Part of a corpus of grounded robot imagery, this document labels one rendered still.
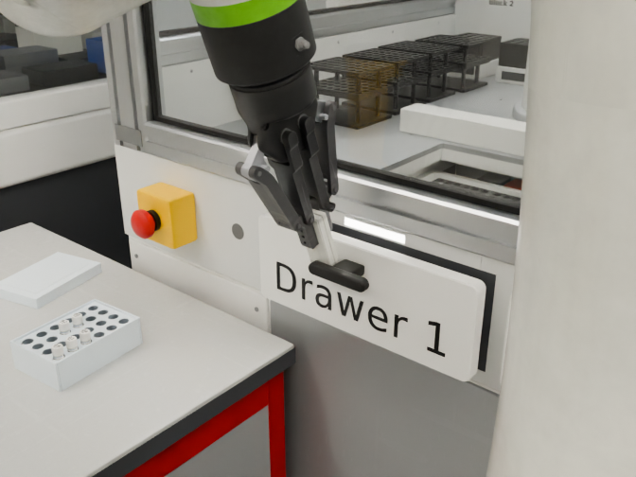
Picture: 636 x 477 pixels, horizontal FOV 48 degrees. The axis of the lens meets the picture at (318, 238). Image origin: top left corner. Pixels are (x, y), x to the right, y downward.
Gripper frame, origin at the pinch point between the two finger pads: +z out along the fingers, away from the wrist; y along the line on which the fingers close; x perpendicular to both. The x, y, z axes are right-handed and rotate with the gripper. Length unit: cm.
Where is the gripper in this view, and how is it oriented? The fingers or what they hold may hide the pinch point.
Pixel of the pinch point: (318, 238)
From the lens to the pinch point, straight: 75.3
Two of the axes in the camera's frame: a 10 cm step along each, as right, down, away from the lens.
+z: 2.2, 7.5, 6.2
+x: 7.7, 2.6, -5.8
